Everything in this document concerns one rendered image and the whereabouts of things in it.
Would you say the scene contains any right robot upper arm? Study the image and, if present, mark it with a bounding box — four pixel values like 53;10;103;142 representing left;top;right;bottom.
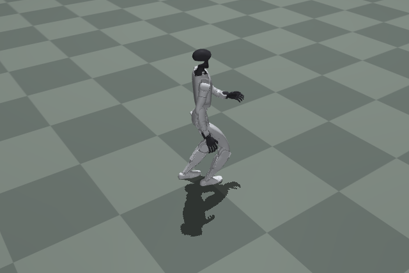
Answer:
195;79;210;115

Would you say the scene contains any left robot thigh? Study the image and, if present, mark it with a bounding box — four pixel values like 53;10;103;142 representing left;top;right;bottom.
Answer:
190;111;209;152

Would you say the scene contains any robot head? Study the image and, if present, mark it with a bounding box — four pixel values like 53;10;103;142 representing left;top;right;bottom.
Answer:
192;49;211;76

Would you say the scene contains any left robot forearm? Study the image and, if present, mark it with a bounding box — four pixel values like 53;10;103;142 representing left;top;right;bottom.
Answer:
212;87;227;99

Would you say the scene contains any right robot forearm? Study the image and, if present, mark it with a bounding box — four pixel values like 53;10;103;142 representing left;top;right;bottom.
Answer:
197;108;210;137

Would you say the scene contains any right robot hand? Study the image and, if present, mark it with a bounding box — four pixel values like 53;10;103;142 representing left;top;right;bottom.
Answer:
201;133;218;153

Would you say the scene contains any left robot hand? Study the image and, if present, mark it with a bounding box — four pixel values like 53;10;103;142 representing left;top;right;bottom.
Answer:
222;91;244;103

